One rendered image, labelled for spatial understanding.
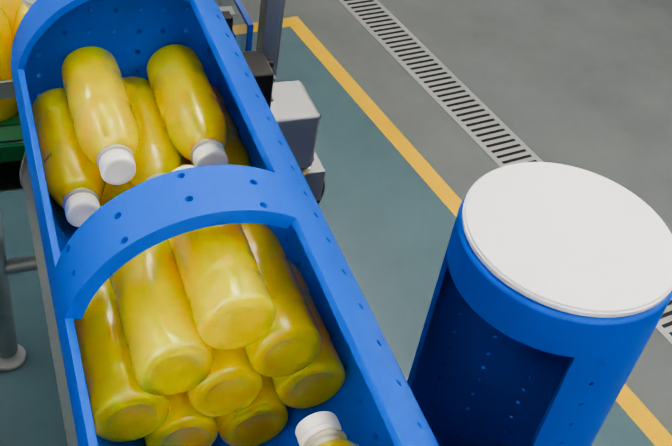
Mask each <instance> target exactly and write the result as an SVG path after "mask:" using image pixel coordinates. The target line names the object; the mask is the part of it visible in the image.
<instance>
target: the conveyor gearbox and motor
mask: <svg viewBox="0 0 672 446"><path fill-rule="evenodd" d="M272 96H273V98H274V101H273V102H271V108H270V110H271V112H272V114H273V116H274V118H275V120H276V122H277V124H278V126H279V128H280V130H281V132H282V134H283V136H284V138H285V140H286V142H287V144H288V145H289V147H290V149H291V151H292V153H293V155H294V157H295V159H296V161H297V163H298V165H299V167H300V169H301V171H302V173H303V175H304V177H305V179H306V181H307V183H308V185H309V187H310V189H311V191H312V193H313V195H314V197H315V199H316V201H317V203H318V205H319V203H320V201H321V199H322V197H323V194H324V190H325V181H324V177H325V169H324V168H323V166H322V164H321V162H320V160H319V158H318V156H317V154H316V153H315V152H314V151H315V145H316V138H317V132H318V126H319V119H320V118H321V113H318V111H317V109H316V107H315V105H314V104H313V102H312V100H311V98H310V97H309V95H308V93H307V91H306V87H305V86H303V84H302V83H301V82H300V81H298V80H297V81H286V82H275V83H273V90H272Z"/></svg>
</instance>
